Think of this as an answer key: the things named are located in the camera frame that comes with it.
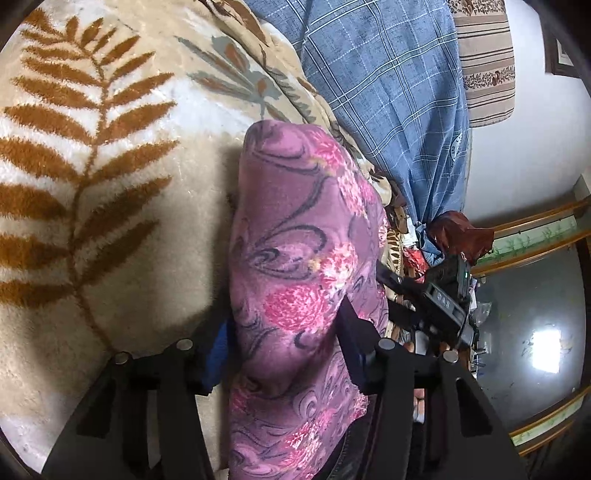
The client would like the maroon crumpled cloth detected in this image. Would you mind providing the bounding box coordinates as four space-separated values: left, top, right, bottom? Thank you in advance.
427 210 496 267

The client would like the wooden glass door cabinet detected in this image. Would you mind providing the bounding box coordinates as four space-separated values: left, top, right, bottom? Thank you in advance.
462 173 591 476

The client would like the beige leaf print blanket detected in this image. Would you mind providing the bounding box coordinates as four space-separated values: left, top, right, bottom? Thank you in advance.
0 0 393 474

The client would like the animal print cloth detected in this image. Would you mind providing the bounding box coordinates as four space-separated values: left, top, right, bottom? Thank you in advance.
385 225 408 271

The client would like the red patterned cloth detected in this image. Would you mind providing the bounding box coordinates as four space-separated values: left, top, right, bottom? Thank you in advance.
403 246 429 280

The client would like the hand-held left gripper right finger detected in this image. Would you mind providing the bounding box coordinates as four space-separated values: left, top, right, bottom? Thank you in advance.
335 295 529 480

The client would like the blue plaid bed sheet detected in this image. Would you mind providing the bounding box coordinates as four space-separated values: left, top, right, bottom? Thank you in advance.
240 0 474 234

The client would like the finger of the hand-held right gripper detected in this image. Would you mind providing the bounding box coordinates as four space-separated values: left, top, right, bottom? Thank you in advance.
375 261 430 301
387 300 435 334

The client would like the striped floral curtain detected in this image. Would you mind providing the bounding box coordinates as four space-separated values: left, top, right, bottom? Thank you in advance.
445 0 517 128

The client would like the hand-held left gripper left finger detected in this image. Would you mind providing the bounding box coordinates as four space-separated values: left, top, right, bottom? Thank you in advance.
41 318 232 480

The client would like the purple floral garment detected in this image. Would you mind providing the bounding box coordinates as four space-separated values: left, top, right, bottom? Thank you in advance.
225 119 392 480

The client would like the framed wall picture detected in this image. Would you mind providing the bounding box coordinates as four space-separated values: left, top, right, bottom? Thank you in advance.
542 34 579 80

